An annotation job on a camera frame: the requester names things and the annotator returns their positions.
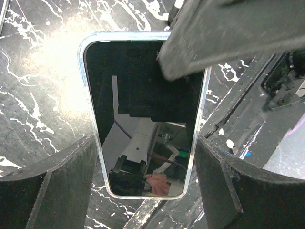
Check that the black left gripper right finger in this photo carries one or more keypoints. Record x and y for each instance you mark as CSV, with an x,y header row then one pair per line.
x,y
239,195

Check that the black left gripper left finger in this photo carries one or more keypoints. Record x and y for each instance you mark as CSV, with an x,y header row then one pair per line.
x,y
53,193

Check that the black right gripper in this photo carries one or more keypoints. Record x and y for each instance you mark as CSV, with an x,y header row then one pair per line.
x,y
208,32

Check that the dark phone blue case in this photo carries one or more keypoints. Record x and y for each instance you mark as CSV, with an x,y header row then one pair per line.
x,y
146,128

